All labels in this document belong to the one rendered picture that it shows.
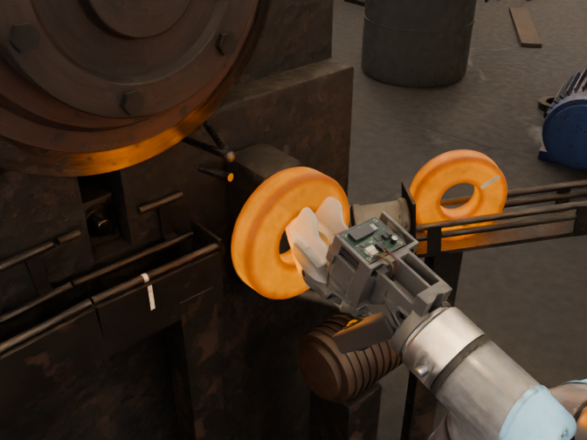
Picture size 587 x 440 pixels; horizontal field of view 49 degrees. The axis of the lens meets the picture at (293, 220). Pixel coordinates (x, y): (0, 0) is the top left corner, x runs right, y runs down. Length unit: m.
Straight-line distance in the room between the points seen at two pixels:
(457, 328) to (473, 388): 0.05
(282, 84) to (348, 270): 0.47
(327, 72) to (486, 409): 0.67
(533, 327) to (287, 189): 1.37
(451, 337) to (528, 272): 1.59
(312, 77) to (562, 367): 1.12
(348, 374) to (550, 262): 1.33
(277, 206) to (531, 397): 0.31
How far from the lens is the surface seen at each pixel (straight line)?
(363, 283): 0.63
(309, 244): 0.70
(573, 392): 0.76
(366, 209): 1.06
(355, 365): 1.04
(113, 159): 0.79
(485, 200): 1.10
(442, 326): 0.62
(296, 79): 1.08
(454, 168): 1.05
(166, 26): 0.67
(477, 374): 0.61
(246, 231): 0.69
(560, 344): 1.95
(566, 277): 2.21
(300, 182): 0.71
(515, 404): 0.60
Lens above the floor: 1.24
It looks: 32 degrees down
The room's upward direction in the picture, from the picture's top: straight up
